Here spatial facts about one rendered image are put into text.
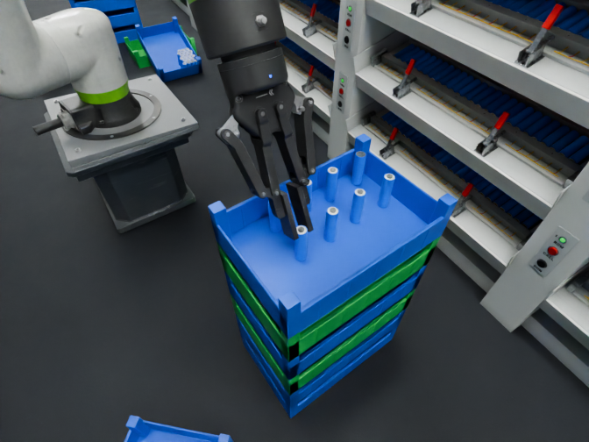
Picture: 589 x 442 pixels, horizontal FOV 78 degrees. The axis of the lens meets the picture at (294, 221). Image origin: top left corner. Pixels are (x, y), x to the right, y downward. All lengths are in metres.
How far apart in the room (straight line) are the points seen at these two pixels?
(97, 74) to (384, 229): 0.74
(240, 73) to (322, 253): 0.29
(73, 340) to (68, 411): 0.17
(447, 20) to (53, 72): 0.82
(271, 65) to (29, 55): 0.60
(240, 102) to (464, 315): 0.81
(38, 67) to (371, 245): 0.74
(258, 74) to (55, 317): 0.88
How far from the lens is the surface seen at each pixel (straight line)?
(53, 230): 1.33
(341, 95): 1.19
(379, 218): 0.62
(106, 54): 1.02
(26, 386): 1.08
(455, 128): 0.94
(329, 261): 0.55
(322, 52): 1.23
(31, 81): 0.95
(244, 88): 0.42
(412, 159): 1.12
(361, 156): 0.63
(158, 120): 1.07
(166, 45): 2.09
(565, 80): 0.78
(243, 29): 0.41
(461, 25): 0.90
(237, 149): 0.44
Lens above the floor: 0.86
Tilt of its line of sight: 49 degrees down
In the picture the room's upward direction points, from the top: straight up
